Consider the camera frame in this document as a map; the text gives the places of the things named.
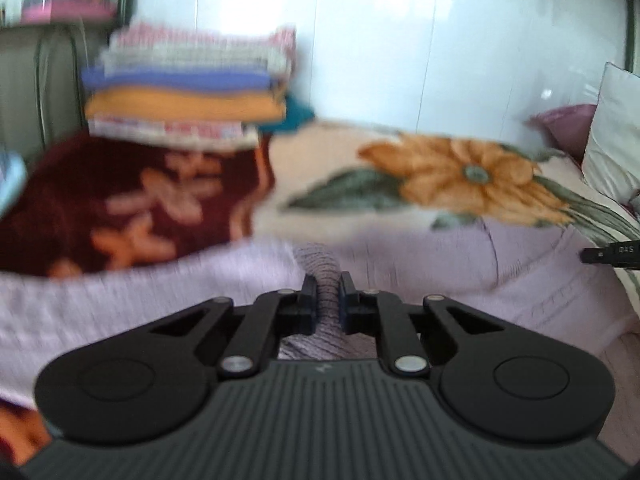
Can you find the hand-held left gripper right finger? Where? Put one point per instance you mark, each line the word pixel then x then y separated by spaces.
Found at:
pixel 346 300

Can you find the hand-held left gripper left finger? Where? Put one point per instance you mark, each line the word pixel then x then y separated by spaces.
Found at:
pixel 309 300

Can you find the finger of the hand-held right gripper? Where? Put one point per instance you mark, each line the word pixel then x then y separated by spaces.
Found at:
pixel 607 253

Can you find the lilac knitted sweater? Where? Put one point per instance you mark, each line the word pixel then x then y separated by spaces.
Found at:
pixel 430 272

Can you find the stack of folded clothes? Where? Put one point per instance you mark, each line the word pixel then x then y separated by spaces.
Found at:
pixel 185 90

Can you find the white pillow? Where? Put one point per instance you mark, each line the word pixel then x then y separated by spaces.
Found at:
pixel 615 135

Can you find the purple pillow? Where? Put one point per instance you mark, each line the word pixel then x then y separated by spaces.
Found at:
pixel 567 127

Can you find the floral plush blanket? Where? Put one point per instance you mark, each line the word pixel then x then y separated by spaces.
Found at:
pixel 475 175

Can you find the light blue cloth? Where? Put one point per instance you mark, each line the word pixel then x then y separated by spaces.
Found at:
pixel 9 182

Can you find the grey-green padded headboard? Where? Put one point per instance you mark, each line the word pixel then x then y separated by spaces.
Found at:
pixel 47 85

